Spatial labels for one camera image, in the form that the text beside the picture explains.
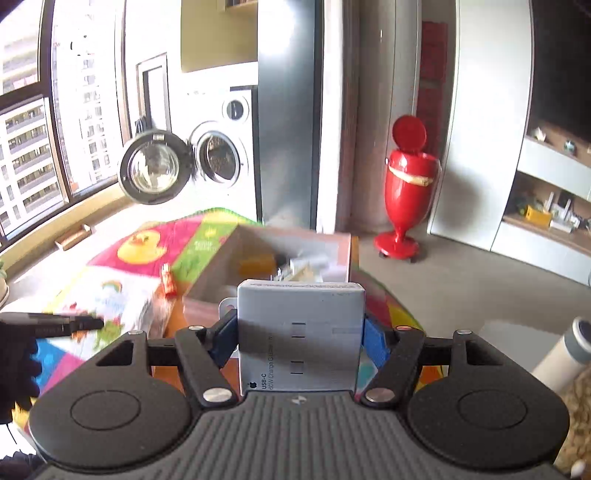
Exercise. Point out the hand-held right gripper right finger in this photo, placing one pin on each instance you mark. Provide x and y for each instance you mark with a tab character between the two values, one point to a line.
374	344

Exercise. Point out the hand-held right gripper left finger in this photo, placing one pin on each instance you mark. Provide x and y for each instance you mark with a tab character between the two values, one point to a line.
225	339

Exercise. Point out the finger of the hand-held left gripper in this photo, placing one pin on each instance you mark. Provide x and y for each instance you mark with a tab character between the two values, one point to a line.
69	319

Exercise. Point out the pink cardboard box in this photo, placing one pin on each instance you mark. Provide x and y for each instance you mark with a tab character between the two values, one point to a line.
207	272

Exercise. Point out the person's left hand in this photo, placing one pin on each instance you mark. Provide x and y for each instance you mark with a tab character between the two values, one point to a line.
18	369

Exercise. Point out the small wooden tray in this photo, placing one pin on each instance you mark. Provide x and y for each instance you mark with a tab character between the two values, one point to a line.
74	236

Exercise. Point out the small red packet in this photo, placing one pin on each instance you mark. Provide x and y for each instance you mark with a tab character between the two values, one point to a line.
167	279

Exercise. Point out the colourful cartoon play mat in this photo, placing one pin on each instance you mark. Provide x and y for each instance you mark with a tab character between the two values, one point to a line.
138	244

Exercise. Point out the round washing machine door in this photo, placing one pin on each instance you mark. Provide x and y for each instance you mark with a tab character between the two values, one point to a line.
152	168

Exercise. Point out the dark framed window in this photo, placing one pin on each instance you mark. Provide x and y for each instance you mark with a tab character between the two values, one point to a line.
27	138

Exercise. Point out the white shelf cabinet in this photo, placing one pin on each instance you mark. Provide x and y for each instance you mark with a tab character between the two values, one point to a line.
540	249

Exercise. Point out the white cylinder with grey cap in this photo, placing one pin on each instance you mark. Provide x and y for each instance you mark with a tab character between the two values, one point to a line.
568	355

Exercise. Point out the white washing machine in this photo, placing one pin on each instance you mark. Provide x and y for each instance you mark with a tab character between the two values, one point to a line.
221	138

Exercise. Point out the yellow box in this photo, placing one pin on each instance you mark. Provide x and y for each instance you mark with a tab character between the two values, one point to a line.
538	217

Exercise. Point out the beige textured rug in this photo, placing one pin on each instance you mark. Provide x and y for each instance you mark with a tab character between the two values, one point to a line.
579	429

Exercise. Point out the white router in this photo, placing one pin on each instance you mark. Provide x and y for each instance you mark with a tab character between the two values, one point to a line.
565	217

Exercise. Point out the dark framed panel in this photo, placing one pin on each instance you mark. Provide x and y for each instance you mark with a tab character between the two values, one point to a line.
152	92

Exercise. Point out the white shelf ornament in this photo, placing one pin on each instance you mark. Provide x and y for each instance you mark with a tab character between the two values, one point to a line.
539	134

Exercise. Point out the small globe ornament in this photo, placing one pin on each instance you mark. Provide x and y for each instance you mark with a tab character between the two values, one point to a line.
570	146

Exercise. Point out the black television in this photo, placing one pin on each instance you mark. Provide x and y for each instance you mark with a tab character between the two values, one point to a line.
563	55

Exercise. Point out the red pedestal trash bin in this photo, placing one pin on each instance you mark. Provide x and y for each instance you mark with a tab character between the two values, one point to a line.
408	184

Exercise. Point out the red wall banner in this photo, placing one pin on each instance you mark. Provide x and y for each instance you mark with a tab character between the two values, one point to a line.
431	69

